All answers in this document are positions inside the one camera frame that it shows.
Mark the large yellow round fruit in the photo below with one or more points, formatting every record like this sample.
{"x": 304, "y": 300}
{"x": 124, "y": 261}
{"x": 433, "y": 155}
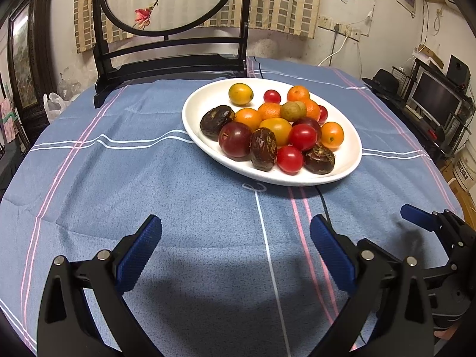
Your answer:
{"x": 276, "y": 130}

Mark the medium mandarin orange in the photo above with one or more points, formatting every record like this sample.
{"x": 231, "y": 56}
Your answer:
{"x": 269, "y": 110}

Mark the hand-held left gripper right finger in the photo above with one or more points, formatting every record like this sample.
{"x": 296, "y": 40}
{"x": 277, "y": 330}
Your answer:
{"x": 331, "y": 249}

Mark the black speaker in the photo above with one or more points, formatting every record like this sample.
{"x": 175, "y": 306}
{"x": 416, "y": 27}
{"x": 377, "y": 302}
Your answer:
{"x": 457, "y": 70}

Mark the large mandarin orange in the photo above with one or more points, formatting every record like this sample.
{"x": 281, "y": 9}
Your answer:
{"x": 312, "y": 109}

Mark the clear plastic bag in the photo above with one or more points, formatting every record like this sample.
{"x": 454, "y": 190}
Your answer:
{"x": 68, "y": 86}

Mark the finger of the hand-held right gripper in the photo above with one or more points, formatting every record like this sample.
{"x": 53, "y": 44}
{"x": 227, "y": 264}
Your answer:
{"x": 452, "y": 279}
{"x": 416, "y": 215}

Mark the small mandarin orange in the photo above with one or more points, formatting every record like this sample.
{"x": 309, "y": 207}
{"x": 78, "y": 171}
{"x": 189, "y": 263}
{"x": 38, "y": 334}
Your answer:
{"x": 298, "y": 94}

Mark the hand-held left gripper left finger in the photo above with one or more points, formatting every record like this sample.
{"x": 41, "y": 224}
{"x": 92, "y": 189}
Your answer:
{"x": 143, "y": 245}

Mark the blue striped tablecloth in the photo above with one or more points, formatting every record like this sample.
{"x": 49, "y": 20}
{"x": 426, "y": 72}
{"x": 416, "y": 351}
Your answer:
{"x": 167, "y": 178}

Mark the printed cardboard box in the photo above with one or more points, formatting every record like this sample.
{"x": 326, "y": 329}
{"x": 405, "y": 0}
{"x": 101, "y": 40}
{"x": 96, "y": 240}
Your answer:
{"x": 465, "y": 173}

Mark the computer monitor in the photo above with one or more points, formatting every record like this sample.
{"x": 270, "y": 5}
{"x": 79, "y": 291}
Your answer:
{"x": 433, "y": 98}

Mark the black metal computer desk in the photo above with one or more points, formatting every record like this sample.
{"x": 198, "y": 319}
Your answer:
{"x": 438, "y": 137}

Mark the white oval plate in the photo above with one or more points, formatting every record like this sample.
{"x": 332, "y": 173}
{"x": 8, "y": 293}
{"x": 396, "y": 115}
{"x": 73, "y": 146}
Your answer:
{"x": 208, "y": 95}

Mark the white plastic bag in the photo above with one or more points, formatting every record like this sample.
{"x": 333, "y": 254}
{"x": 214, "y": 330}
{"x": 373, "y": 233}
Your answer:
{"x": 55, "y": 103}

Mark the dark red plum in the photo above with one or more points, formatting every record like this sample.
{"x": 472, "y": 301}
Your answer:
{"x": 312, "y": 122}
{"x": 235, "y": 139}

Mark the red cherry tomato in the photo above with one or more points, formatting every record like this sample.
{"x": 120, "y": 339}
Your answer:
{"x": 272, "y": 96}
{"x": 323, "y": 113}
{"x": 289, "y": 159}
{"x": 303, "y": 137}

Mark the white wall socket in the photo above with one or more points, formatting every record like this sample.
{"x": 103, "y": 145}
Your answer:
{"x": 347, "y": 31}
{"x": 325, "y": 22}

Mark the yellow-green round fruit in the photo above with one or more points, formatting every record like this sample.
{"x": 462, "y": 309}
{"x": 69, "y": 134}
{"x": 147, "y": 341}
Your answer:
{"x": 293, "y": 111}

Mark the wrinkled brown passion fruit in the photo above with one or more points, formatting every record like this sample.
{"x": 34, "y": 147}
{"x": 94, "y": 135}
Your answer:
{"x": 216, "y": 121}
{"x": 263, "y": 148}
{"x": 319, "y": 159}

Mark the smooth orange kumquat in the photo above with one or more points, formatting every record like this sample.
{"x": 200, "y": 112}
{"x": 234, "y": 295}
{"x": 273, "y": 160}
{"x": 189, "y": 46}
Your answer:
{"x": 247, "y": 118}
{"x": 331, "y": 135}

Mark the dark wooden framed painting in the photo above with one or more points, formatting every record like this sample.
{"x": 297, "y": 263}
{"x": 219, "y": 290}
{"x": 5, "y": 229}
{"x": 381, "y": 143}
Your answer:
{"x": 24, "y": 70}

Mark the small yellow round fruit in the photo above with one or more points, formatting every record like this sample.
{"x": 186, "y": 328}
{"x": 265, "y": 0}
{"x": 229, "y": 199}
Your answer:
{"x": 240, "y": 93}

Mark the black hat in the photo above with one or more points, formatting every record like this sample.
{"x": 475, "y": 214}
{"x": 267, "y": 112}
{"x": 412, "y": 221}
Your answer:
{"x": 385, "y": 80}

